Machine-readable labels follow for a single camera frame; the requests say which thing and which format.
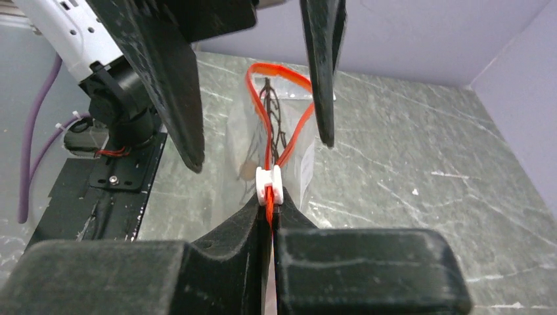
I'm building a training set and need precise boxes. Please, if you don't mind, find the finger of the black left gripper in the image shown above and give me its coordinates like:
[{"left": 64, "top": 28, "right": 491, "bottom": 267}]
[
  {"left": 300, "top": 0, "right": 347, "bottom": 148},
  {"left": 88, "top": 0, "right": 258, "bottom": 173}
]

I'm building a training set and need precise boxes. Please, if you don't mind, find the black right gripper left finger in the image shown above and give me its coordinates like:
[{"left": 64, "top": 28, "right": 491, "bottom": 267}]
[{"left": 1, "top": 198, "right": 270, "bottom": 314}]

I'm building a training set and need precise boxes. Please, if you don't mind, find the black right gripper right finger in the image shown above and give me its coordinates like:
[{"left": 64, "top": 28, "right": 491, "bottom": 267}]
[{"left": 273, "top": 204, "right": 472, "bottom": 314}]

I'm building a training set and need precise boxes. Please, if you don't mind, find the brown longan twig bunch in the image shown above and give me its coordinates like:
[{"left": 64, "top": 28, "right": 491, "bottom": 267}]
[{"left": 232, "top": 76, "right": 287, "bottom": 205}]

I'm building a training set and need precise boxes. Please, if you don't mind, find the clear zip top bag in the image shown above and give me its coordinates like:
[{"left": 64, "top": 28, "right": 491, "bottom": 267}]
[{"left": 215, "top": 62, "right": 318, "bottom": 219}]

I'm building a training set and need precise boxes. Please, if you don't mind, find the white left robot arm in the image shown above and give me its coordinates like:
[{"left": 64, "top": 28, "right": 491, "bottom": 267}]
[{"left": 16, "top": 1, "right": 279, "bottom": 173}]

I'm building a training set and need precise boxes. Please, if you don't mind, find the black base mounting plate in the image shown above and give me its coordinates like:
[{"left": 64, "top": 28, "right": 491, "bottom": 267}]
[{"left": 28, "top": 133, "right": 167, "bottom": 246}]

